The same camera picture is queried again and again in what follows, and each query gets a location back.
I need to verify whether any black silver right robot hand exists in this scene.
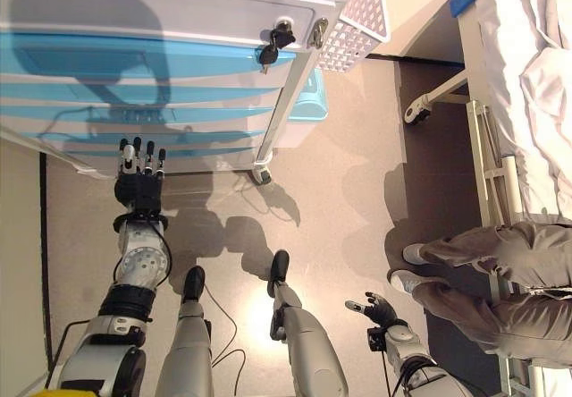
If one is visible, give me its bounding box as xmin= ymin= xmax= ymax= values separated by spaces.
xmin=344 ymin=291 xmax=401 ymax=329

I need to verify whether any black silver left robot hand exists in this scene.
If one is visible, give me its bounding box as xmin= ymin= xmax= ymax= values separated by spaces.
xmin=114 ymin=136 xmax=167 ymax=217

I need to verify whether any blue white cart drawer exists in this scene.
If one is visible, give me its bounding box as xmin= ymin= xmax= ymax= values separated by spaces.
xmin=0 ymin=30 xmax=299 ymax=88
xmin=0 ymin=126 xmax=268 ymax=148
xmin=0 ymin=81 xmax=287 ymax=108
xmin=0 ymin=103 xmax=276 ymax=131

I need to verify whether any white locked cart drawer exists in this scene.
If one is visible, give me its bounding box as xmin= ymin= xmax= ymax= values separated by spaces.
xmin=0 ymin=0 xmax=316 ymax=52

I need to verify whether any white grey sneaker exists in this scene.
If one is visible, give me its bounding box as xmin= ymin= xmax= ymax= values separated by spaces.
xmin=401 ymin=242 xmax=437 ymax=266
xmin=389 ymin=269 xmax=425 ymax=294

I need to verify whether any grey right robot leg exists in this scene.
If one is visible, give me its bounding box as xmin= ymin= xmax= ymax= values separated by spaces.
xmin=266 ymin=249 xmax=350 ymax=397

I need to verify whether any grey robot leg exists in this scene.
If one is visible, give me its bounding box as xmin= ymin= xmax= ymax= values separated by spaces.
xmin=266 ymin=249 xmax=350 ymax=397
xmin=154 ymin=266 xmax=215 ymax=397

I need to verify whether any black baseboard strip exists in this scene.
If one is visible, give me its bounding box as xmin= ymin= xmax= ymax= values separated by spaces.
xmin=38 ymin=149 xmax=55 ymax=378
xmin=365 ymin=53 xmax=466 ymax=66

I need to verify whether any grey left robot leg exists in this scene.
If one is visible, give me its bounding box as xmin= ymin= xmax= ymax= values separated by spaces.
xmin=154 ymin=266 xmax=215 ymax=397

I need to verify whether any white blue medical cart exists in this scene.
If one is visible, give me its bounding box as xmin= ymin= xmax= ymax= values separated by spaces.
xmin=0 ymin=0 xmax=392 ymax=187

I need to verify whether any blue lidded waste bin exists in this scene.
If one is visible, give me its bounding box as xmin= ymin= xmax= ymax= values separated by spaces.
xmin=273 ymin=68 xmax=331 ymax=148

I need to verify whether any white bed caster wheel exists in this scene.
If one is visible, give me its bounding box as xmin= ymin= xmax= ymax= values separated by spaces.
xmin=404 ymin=96 xmax=433 ymax=125

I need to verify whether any brass metal latch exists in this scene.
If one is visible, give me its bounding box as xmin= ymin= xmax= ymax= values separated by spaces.
xmin=307 ymin=17 xmax=330 ymax=51

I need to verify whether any white perforated side basket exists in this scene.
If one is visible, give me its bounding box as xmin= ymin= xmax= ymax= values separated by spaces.
xmin=315 ymin=0 xmax=392 ymax=74

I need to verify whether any white bed sheet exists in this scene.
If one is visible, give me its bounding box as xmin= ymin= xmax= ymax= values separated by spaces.
xmin=473 ymin=0 xmax=572 ymax=227

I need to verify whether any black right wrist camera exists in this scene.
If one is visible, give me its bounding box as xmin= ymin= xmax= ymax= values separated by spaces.
xmin=366 ymin=326 xmax=388 ymax=353

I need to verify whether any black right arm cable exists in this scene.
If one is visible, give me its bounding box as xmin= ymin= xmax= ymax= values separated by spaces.
xmin=378 ymin=348 xmax=404 ymax=397

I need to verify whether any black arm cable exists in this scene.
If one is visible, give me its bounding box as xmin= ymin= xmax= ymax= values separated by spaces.
xmin=378 ymin=348 xmax=404 ymax=397
xmin=46 ymin=217 xmax=174 ymax=378

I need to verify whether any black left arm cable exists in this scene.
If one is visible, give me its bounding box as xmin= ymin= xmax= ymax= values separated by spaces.
xmin=46 ymin=217 xmax=174 ymax=378

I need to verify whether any thin floor cable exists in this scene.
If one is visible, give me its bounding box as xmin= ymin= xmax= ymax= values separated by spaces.
xmin=203 ymin=280 xmax=248 ymax=370

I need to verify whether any cream hospital bed frame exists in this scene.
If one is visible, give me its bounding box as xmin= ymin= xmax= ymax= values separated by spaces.
xmin=397 ymin=0 xmax=572 ymax=397

